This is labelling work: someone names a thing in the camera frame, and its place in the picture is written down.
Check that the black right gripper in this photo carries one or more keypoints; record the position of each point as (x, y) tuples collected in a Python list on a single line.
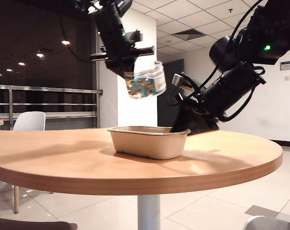
[(195, 103)]

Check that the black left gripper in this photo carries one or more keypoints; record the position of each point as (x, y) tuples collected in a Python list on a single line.
[(121, 55)]

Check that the clear plastic clip jar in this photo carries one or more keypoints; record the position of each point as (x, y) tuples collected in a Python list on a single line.
[(147, 83)]

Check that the beige rectangular pulp tray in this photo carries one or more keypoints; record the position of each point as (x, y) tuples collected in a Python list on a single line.
[(147, 145)]

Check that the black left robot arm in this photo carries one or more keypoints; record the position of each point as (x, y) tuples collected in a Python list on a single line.
[(109, 21)]

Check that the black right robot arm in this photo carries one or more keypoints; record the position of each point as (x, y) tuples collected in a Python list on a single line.
[(233, 88)]

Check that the dark single door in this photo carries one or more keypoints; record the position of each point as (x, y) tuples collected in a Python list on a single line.
[(163, 112)]

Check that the steel window railing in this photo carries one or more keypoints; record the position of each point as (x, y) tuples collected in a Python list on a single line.
[(51, 89)]

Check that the ceiling air vent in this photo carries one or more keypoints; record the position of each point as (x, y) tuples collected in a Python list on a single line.
[(188, 33)]

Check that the dark glass window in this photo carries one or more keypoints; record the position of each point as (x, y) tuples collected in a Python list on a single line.
[(27, 24)]

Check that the white plastic chair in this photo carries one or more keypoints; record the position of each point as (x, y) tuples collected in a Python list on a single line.
[(29, 121)]

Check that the grey floor plate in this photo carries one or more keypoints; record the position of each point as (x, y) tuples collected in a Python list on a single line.
[(261, 211)]

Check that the grey chair back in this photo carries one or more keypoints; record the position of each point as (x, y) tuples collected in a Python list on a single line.
[(269, 225)]

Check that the brown seat cushion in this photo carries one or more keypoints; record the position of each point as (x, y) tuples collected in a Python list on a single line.
[(27, 224)]

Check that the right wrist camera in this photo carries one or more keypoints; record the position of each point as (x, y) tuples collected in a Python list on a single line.
[(179, 80)]

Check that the white table pedestal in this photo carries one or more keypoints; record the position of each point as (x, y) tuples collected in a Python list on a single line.
[(149, 213)]

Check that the white wall sign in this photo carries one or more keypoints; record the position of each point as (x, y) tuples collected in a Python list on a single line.
[(288, 65)]

